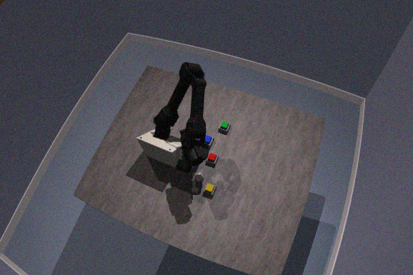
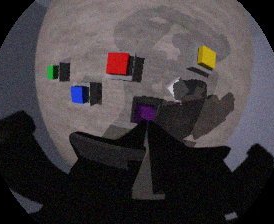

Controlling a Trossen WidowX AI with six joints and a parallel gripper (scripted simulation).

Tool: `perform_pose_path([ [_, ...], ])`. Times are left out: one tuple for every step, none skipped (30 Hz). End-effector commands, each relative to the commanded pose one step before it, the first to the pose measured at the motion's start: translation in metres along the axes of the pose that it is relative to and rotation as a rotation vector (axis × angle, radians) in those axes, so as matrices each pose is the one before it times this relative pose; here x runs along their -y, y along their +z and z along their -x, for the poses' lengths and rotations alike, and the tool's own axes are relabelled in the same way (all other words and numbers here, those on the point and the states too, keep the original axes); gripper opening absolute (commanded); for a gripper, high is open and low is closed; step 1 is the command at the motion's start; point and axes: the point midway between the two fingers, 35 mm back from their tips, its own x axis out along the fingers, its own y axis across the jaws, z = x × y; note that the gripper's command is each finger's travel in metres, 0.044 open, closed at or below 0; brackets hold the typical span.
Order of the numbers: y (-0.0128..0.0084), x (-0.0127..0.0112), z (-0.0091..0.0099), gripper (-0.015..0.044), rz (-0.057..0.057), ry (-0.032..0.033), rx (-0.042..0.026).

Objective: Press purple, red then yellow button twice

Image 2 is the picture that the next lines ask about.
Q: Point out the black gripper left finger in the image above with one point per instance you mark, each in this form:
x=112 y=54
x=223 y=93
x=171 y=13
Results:
x=125 y=154

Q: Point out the purple button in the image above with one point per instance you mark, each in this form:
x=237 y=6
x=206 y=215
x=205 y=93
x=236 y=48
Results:
x=144 y=109

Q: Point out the blue button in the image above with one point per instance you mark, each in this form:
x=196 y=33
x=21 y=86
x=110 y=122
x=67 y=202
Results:
x=84 y=93

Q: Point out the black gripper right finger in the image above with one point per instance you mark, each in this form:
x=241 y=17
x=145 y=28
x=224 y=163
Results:
x=170 y=159

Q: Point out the red button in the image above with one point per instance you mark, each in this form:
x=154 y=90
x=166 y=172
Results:
x=120 y=65

